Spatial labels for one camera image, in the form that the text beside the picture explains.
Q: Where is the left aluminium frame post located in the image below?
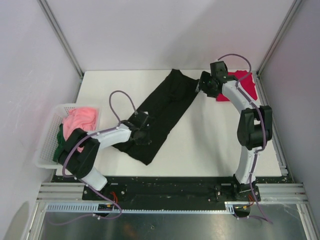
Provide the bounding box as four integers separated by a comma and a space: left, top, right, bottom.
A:
37, 0, 84, 77

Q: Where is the right aluminium frame post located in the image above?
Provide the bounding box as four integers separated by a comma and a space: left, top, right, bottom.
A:
256, 0, 308, 76

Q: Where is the aluminium frame post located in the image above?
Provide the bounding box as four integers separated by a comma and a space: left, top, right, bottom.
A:
37, 0, 84, 77
256, 0, 308, 76

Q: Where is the white slotted cable duct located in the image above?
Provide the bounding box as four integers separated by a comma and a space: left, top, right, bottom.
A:
46, 201, 251, 214

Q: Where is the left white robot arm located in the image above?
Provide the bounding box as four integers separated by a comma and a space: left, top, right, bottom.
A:
57, 111, 153, 200

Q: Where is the black t-shirt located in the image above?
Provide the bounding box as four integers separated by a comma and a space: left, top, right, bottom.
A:
113, 69, 198, 166

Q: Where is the folded red t-shirt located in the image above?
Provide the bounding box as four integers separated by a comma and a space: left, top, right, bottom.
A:
216, 70, 258, 102

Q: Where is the white plastic basket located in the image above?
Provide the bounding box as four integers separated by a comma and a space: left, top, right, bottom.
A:
33, 103, 101, 170

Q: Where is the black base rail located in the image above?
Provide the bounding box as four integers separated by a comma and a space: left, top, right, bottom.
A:
51, 174, 262, 211

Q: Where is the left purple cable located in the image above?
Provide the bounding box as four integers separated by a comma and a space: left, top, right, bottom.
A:
47, 90, 138, 226

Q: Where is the green t-shirt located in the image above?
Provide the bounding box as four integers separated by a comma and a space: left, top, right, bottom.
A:
53, 123, 66, 164

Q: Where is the pink t-shirt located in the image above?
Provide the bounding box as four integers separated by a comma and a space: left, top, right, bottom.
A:
62, 107, 99, 142

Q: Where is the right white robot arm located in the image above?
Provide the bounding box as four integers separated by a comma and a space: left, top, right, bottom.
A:
196, 61, 273, 201

